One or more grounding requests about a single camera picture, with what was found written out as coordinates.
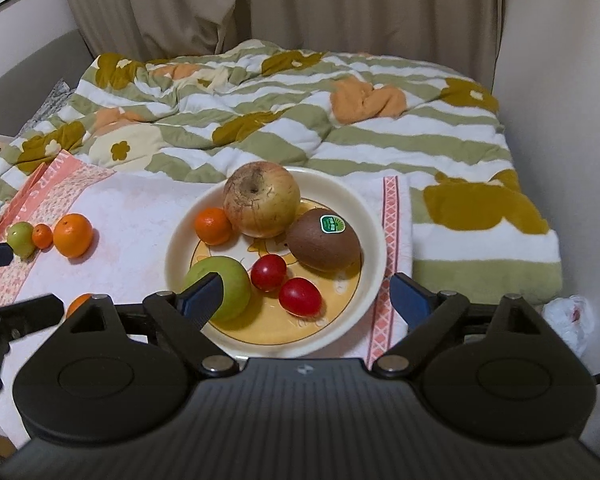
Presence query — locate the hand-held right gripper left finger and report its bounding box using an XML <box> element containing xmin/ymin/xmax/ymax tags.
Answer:
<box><xmin>60</xmin><ymin>271</ymin><xmax>240</xmax><ymax>378</ymax></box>

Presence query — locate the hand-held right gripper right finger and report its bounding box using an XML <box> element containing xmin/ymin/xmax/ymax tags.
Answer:
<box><xmin>370</xmin><ymin>272</ymin><xmax>556</xmax><ymax>378</ymax></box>

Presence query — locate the yellow-brown apple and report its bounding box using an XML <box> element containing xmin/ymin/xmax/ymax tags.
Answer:
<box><xmin>223</xmin><ymin>161</ymin><xmax>301</xmax><ymax>239</ymax></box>

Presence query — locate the green striped flower blanket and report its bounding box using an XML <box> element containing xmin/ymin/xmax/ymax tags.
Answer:
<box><xmin>0</xmin><ymin>39</ymin><xmax>564</xmax><ymax>311</ymax></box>

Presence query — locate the large orange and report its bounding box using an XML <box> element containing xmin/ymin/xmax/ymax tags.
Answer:
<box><xmin>65</xmin><ymin>293</ymin><xmax>94</xmax><ymax>319</ymax></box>

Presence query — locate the grey patterned pillow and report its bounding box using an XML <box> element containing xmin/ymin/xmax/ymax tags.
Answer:
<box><xmin>29</xmin><ymin>77</ymin><xmax>77</xmax><ymax>127</ymax></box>

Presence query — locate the small green apple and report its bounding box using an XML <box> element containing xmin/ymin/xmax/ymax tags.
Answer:
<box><xmin>7</xmin><ymin>221</ymin><xmax>36</xmax><ymax>260</ymax></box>

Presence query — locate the small tangerine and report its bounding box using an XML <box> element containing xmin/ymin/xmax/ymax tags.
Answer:
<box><xmin>32</xmin><ymin>223</ymin><xmax>54</xmax><ymax>250</ymax></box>
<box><xmin>194</xmin><ymin>207</ymin><xmax>234</xmax><ymax>246</ymax></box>

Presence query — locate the round red cherry tomato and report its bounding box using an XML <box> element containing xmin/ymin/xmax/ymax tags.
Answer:
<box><xmin>250</xmin><ymin>253</ymin><xmax>288</xmax><ymax>293</ymax></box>

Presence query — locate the white plastic bag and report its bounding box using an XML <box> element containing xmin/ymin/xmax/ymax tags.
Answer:
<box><xmin>539</xmin><ymin>294</ymin><xmax>594</xmax><ymax>357</ymax></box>

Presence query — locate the large green apple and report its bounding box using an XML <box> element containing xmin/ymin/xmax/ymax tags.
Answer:
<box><xmin>181</xmin><ymin>255</ymin><xmax>253</xmax><ymax>323</ymax></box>

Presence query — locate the medium orange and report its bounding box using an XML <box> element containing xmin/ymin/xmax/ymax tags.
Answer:
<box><xmin>53</xmin><ymin>213</ymin><xmax>94</xmax><ymax>260</ymax></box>

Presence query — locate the oval red cherry tomato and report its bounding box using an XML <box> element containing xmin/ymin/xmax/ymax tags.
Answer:
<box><xmin>278</xmin><ymin>277</ymin><xmax>323</xmax><ymax>317</ymax></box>

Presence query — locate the grey padded headboard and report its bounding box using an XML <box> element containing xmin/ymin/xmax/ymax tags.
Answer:
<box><xmin>0</xmin><ymin>29</ymin><xmax>97</xmax><ymax>163</ymax></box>

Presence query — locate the cream plate with cartoon print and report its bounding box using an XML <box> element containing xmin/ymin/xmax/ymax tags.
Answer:
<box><xmin>165</xmin><ymin>166</ymin><xmax>387</xmax><ymax>360</ymax></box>

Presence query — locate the brown kiwi with sticker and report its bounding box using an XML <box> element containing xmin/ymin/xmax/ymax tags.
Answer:
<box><xmin>285</xmin><ymin>207</ymin><xmax>362</xmax><ymax>272</ymax></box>

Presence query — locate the pink floral towel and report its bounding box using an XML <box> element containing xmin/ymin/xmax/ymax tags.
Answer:
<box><xmin>0</xmin><ymin>150</ymin><xmax>414</xmax><ymax>441</ymax></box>

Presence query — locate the beige curtain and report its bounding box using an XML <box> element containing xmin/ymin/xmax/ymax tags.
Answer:
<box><xmin>54</xmin><ymin>0</ymin><xmax>507</xmax><ymax>92</ymax></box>

